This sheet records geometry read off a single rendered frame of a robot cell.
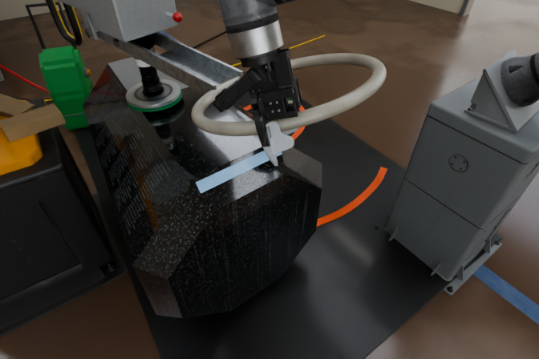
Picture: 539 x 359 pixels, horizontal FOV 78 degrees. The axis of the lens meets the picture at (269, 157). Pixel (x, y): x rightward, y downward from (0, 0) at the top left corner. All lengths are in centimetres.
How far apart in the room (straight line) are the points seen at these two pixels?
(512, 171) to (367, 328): 88
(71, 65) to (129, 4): 174
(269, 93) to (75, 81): 241
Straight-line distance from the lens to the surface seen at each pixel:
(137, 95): 143
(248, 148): 114
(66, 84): 292
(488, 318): 198
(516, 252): 230
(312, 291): 175
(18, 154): 152
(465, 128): 149
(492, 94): 146
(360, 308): 176
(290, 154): 123
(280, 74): 59
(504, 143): 145
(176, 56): 126
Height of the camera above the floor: 156
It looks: 40 degrees down
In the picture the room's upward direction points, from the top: straight up
